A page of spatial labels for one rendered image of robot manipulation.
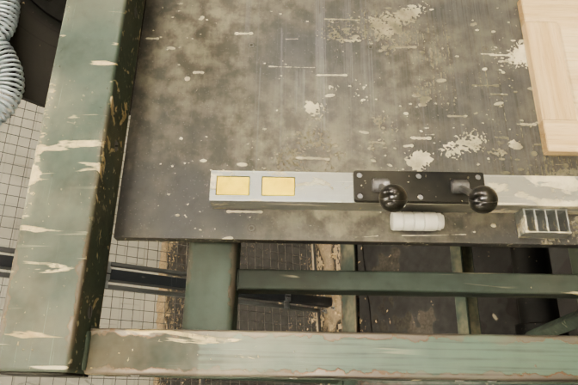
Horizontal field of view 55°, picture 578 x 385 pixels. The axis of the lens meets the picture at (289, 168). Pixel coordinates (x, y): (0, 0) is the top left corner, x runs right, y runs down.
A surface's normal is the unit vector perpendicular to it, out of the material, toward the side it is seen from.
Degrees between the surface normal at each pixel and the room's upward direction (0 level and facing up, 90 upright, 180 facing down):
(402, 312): 0
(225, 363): 57
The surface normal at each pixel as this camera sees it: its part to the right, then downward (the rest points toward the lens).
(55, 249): 0.01, -0.38
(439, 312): -0.83, -0.22
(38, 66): 0.56, -0.31
